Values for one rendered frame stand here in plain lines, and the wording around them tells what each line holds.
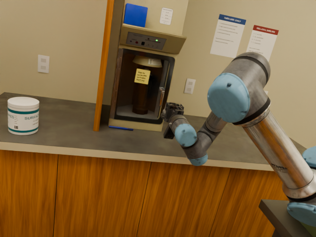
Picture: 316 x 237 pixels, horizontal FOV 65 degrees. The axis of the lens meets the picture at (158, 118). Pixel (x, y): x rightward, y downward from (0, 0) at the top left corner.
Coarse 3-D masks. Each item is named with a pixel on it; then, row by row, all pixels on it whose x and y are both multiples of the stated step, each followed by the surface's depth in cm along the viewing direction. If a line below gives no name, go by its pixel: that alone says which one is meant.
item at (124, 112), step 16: (128, 64) 134; (144, 64) 135; (160, 64) 136; (128, 80) 137; (160, 80) 140; (128, 96) 140; (144, 96) 141; (128, 112) 143; (144, 112) 145; (160, 112) 146
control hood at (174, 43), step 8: (128, 24) 117; (120, 32) 127; (136, 32) 121; (144, 32) 120; (152, 32) 120; (160, 32) 121; (168, 32) 121; (120, 40) 126; (168, 40) 125; (176, 40) 125; (184, 40) 125; (152, 48) 131; (168, 48) 131; (176, 48) 131
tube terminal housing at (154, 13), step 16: (128, 0) 124; (144, 0) 125; (160, 0) 126; (176, 0) 127; (176, 16) 130; (176, 32) 133; (128, 48) 132; (144, 48) 133; (144, 128) 150; (160, 128) 152
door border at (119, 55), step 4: (120, 48) 130; (120, 52) 131; (120, 56) 131; (120, 60) 132; (120, 64) 133; (120, 68) 134; (116, 76) 135; (116, 80) 136; (116, 84) 136; (116, 88) 137; (116, 92) 138; (116, 96) 139; (116, 100) 139; (112, 104) 140; (112, 108) 141; (112, 112) 142; (112, 116) 142
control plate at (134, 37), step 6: (132, 36) 123; (138, 36) 123; (144, 36) 123; (150, 36) 123; (126, 42) 127; (132, 42) 127; (138, 42) 127; (150, 42) 127; (156, 42) 126; (162, 42) 126; (156, 48) 131; (162, 48) 131
